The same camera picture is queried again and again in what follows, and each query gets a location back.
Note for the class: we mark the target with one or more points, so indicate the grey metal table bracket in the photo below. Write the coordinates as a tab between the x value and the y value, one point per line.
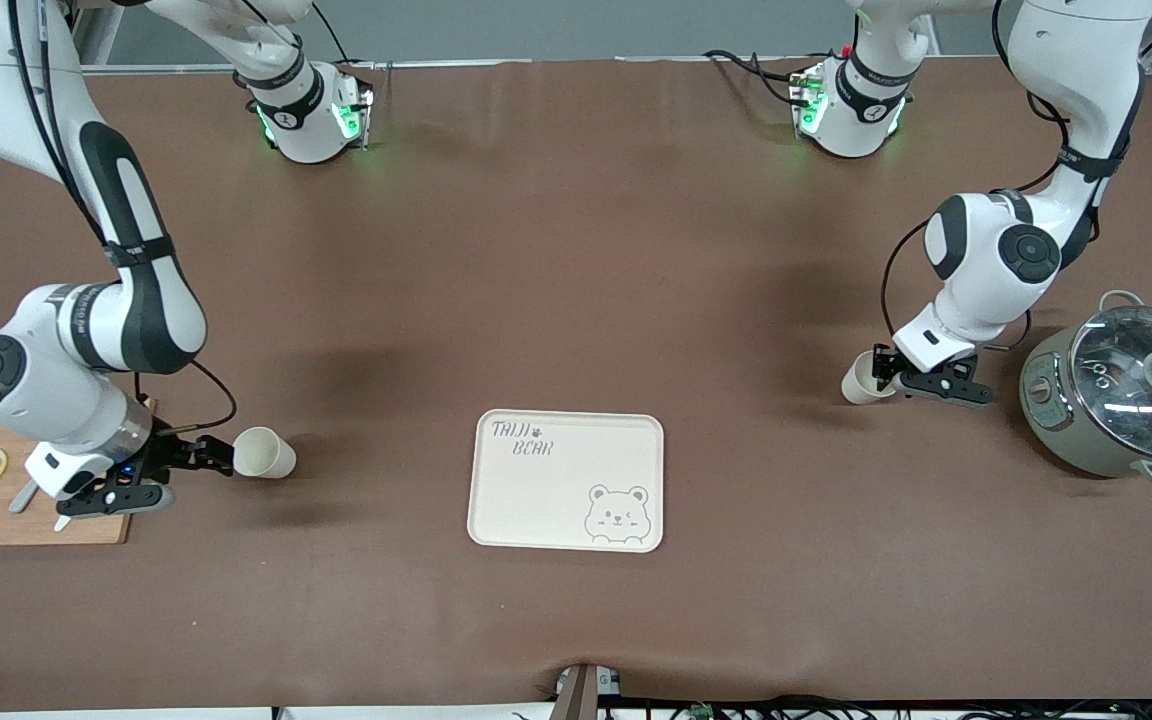
581	690

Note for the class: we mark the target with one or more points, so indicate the aluminium table edge rail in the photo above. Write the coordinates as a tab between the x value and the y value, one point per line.
186	68

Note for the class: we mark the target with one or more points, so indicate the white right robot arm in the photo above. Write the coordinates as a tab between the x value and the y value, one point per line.
136	320

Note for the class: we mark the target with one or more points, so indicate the white tray with bear print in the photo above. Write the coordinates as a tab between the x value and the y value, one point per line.
556	490

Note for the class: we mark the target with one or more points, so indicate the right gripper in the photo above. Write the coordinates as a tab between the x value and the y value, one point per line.
168	453

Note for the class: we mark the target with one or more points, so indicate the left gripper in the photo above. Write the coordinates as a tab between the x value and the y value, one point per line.
898	376

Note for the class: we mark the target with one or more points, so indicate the glass pot lid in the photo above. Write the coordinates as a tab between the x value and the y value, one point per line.
1126	400

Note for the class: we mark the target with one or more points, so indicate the white plastic cup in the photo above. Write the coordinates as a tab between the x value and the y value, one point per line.
261	452
858	385

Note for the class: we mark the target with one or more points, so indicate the grey plastic knife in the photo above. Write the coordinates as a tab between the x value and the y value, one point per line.
21	500

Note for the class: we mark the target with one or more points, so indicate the grey-green cooking pot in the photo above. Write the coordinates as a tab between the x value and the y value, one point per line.
1051	420

